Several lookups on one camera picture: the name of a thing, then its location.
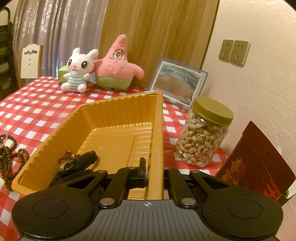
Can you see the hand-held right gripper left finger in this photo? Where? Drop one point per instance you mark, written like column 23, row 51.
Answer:
column 142, row 172

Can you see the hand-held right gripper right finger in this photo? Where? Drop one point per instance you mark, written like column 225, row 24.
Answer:
column 172, row 178

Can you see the golden plastic tray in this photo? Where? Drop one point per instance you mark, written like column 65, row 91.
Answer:
column 111, row 139

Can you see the cashew jar with gold lid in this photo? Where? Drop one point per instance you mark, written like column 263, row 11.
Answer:
column 198, row 139

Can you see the pink starfish plush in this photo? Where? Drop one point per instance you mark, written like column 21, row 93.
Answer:
column 115, row 67

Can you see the white paper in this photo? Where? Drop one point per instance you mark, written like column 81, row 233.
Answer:
column 279, row 149

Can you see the green packet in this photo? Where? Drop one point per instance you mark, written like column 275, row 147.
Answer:
column 286, row 194

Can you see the white bunny plush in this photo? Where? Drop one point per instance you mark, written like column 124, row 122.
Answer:
column 77, row 64

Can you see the red checkered tablecloth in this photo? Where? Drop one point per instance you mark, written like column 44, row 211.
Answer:
column 34, row 104

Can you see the green tissue box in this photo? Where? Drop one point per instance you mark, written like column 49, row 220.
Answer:
column 62, row 73

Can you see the brown curtain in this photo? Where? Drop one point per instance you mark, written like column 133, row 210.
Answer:
column 157, row 30

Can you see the white wooden chair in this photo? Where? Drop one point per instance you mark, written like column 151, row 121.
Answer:
column 30, row 62

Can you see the grey sheer curtain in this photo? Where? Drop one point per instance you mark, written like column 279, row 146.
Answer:
column 57, row 23

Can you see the picture frame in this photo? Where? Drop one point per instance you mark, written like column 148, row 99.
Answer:
column 175, row 81

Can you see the beige wall socket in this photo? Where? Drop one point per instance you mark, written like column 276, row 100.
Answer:
column 240, row 53
column 226, row 49

